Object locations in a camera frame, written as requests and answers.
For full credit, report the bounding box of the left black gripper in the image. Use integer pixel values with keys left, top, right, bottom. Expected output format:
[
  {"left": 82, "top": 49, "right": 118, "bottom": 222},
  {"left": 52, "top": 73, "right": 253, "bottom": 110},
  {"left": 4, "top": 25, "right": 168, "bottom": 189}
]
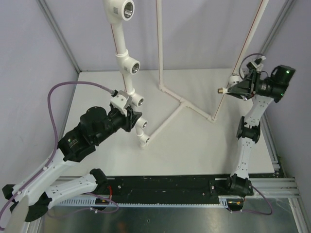
[{"left": 94, "top": 106, "right": 141, "bottom": 144}]

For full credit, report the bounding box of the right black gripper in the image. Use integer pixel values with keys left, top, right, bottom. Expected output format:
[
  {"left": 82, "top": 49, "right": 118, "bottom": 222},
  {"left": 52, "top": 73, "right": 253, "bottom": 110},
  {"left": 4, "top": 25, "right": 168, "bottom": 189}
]
[{"left": 226, "top": 69, "right": 288, "bottom": 100}]

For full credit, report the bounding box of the white PVC pipe frame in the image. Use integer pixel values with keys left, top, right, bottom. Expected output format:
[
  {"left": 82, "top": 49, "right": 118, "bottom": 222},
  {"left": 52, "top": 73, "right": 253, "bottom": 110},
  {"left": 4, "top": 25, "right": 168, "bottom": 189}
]
[{"left": 103, "top": 0, "right": 270, "bottom": 149}]

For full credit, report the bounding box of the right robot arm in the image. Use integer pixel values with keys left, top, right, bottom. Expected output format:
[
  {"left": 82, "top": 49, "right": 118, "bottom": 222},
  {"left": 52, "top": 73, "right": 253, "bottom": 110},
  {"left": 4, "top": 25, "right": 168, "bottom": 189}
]
[{"left": 224, "top": 65, "right": 296, "bottom": 197}]

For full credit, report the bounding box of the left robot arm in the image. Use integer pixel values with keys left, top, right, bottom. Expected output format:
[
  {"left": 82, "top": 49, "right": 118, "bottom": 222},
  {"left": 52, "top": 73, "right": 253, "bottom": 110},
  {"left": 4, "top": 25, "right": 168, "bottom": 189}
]
[{"left": 2, "top": 106, "right": 142, "bottom": 222}]

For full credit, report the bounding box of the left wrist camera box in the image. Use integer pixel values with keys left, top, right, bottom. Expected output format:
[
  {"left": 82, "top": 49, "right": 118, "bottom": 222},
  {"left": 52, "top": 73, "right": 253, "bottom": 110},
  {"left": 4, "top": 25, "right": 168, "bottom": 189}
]
[{"left": 109, "top": 90, "right": 133, "bottom": 117}]

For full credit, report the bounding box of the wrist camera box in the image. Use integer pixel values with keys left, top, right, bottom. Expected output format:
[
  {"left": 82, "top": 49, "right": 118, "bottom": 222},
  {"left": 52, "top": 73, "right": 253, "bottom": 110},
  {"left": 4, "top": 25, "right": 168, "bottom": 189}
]
[
  {"left": 109, "top": 90, "right": 133, "bottom": 117},
  {"left": 246, "top": 56, "right": 266, "bottom": 72}
]

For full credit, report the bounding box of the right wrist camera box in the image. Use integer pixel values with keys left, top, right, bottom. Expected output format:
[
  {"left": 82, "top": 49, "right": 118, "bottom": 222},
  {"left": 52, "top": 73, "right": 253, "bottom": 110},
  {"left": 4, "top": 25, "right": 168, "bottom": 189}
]
[{"left": 246, "top": 56, "right": 266, "bottom": 72}]

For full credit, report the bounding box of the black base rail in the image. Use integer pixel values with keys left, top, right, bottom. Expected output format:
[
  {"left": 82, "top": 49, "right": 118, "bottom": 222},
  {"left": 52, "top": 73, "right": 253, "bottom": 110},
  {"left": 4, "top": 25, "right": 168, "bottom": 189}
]
[{"left": 62, "top": 175, "right": 254, "bottom": 203}]

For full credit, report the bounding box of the aluminium table frame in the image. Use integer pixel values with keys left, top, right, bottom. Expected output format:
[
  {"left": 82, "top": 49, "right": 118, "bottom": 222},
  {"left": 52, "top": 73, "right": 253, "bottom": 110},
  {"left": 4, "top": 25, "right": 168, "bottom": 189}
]
[{"left": 25, "top": 178, "right": 311, "bottom": 233}]

